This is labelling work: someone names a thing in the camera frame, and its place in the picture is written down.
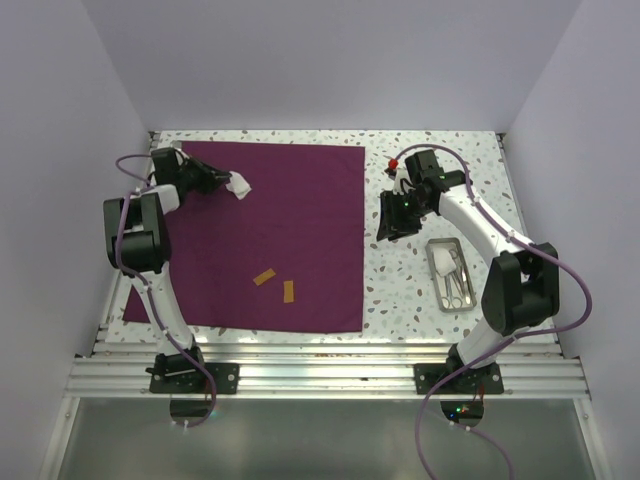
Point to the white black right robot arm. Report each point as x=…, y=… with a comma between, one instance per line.
x=522, y=286

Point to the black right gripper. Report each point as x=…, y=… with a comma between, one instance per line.
x=390, y=218

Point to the white gauze pad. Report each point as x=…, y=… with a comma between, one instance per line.
x=443, y=261
x=238, y=185

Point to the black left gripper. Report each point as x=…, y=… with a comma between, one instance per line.
x=211, y=177

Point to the curved steel tweezers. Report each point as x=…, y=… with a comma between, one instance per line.
x=464, y=283

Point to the steel surgical scissors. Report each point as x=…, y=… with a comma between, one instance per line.
x=451, y=298

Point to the steel instrument tray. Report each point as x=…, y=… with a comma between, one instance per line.
x=448, y=243

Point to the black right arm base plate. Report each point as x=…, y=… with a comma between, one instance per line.
x=487, y=380

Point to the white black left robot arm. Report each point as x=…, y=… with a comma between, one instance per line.
x=138, y=245

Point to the steel surgical forceps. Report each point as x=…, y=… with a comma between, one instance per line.
x=456, y=259

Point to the tan adhesive bandage strip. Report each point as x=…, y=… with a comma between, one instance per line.
x=288, y=291
x=264, y=277

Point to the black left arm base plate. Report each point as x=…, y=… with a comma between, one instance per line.
x=225, y=375

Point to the aluminium frame rail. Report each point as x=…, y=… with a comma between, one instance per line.
x=327, y=371

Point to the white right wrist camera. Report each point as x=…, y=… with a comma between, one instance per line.
x=399, y=176

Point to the purple cloth mat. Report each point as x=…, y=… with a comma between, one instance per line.
x=304, y=218

